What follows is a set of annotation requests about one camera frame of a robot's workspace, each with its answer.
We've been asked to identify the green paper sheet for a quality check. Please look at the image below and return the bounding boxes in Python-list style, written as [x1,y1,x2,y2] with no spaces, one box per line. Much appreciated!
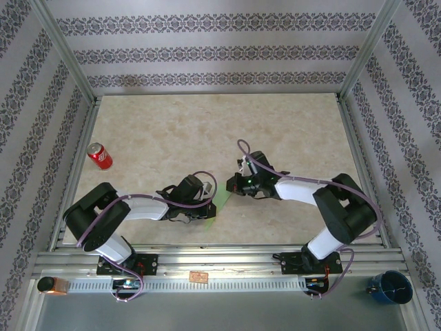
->
[203,185,234,231]

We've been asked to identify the red soda can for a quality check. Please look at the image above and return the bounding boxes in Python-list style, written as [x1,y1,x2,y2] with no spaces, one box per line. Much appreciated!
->
[86,141,114,170]

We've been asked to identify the grey metal shelf plate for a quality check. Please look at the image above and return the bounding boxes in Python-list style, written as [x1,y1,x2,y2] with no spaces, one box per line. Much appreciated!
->
[34,291,407,331]

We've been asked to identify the small circuit board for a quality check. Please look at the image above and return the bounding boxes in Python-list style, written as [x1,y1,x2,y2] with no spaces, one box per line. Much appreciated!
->
[112,279,141,290]
[306,277,331,289]

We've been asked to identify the amber bottle with black cap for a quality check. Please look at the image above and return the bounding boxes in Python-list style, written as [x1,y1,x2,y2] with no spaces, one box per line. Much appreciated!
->
[37,276,71,296]

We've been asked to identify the blue enamel mug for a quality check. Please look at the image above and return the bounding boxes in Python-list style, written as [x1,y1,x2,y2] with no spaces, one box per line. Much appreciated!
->
[365,270,413,305]

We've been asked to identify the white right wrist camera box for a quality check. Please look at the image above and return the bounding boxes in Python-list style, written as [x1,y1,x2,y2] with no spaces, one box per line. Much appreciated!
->
[235,155,250,176]

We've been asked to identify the aluminium front frame rail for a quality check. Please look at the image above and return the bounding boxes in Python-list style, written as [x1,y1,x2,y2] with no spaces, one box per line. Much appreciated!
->
[32,245,410,279]

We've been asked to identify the grey slotted cable duct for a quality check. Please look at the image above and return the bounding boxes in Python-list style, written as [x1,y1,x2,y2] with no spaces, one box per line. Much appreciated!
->
[68,278,307,293]

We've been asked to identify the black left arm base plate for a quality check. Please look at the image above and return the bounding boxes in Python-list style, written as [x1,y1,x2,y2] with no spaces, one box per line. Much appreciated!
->
[96,254,158,276]

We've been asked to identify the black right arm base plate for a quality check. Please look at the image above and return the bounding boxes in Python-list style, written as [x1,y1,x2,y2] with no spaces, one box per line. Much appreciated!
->
[280,252,343,275]

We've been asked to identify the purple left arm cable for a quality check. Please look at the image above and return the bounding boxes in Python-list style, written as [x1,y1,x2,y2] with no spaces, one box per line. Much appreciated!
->
[75,171,218,303]

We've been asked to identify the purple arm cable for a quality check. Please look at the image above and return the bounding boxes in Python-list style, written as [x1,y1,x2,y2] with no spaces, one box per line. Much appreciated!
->
[236,139,382,301]
[75,171,218,303]

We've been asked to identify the aluminium right side rail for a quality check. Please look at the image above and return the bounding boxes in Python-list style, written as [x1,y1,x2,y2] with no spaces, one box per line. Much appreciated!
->
[336,95,393,249]

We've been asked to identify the aluminium left side rail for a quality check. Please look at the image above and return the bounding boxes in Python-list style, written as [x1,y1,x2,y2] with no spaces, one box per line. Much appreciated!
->
[48,96,103,252]

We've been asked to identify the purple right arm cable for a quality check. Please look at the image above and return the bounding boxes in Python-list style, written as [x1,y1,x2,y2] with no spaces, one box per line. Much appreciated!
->
[236,139,382,301]

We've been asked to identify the aluminium right frame post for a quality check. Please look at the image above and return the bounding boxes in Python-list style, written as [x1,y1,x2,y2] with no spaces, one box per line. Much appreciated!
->
[338,0,407,101]

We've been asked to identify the aluminium frame post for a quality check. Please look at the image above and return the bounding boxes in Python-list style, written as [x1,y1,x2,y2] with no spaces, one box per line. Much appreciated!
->
[29,0,98,104]
[338,0,407,101]

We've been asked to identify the aluminium left frame post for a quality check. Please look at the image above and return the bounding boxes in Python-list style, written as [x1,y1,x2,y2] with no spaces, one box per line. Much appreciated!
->
[29,0,98,104]

